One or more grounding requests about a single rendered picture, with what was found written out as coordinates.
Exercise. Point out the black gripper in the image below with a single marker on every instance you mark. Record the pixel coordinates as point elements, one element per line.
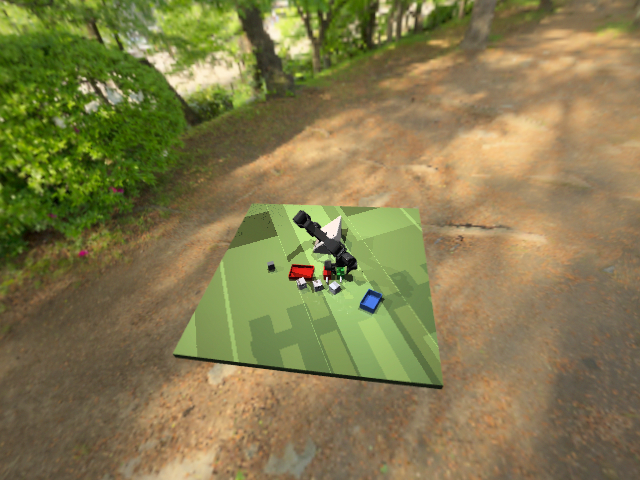
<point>328,266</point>

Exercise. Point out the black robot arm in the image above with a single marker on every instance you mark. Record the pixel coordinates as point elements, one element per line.
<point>303,220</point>

